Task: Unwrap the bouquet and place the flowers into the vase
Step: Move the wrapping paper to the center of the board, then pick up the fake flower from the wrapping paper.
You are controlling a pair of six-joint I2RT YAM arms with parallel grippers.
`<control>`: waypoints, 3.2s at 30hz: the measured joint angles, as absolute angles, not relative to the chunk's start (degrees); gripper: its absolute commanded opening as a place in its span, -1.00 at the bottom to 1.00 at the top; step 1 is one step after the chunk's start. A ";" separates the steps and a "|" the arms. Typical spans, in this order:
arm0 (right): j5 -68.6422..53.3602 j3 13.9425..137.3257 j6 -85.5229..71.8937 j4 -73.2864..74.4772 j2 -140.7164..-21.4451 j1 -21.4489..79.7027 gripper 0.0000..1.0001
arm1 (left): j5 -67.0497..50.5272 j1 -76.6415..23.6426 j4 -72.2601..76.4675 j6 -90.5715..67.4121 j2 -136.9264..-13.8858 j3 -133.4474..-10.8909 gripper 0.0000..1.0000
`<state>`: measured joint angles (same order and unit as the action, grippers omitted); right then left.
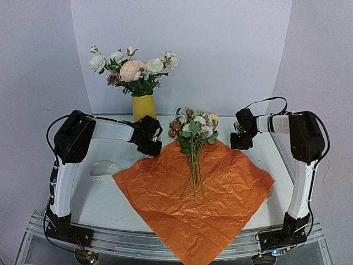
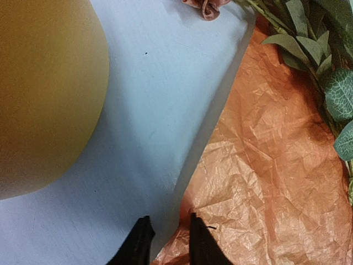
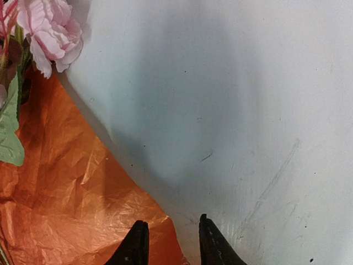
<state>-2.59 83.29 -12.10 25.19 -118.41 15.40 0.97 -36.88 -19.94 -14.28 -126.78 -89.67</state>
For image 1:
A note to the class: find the cream printed ribbon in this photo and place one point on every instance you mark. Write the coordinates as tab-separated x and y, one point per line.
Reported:
104	170

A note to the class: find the white and pink flowers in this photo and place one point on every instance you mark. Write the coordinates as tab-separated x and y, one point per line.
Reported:
134	76

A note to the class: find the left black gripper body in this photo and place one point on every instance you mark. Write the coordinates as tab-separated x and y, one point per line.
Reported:
149	148

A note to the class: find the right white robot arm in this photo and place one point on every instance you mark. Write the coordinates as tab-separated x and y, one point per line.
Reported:
309	144

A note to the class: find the yellow ceramic vase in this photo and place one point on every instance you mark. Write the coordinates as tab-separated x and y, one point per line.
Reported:
143	106

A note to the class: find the orange yellow wrapping paper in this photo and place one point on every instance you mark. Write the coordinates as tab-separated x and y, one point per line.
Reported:
234	188

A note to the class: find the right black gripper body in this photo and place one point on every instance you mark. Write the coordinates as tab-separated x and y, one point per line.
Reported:
240	142

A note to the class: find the loose bouquet flower stems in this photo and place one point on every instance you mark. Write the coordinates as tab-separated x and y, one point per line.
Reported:
194	131

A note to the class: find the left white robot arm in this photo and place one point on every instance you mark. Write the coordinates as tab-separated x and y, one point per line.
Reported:
70	147

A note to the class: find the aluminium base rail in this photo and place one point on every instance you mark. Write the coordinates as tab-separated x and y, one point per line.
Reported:
42	243

